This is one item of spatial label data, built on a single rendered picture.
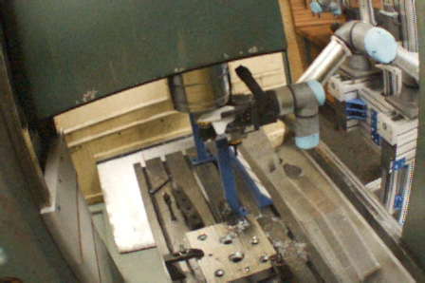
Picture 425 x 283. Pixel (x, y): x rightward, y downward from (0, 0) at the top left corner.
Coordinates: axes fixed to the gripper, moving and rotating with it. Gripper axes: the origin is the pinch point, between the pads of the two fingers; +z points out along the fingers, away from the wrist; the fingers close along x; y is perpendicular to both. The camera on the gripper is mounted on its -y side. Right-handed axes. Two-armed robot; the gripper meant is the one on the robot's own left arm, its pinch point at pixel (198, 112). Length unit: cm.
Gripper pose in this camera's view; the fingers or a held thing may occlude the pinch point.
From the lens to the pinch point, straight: 110.7
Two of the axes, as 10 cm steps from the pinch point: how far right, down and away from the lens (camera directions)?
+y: 1.4, 8.7, 4.7
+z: -9.5, 2.5, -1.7
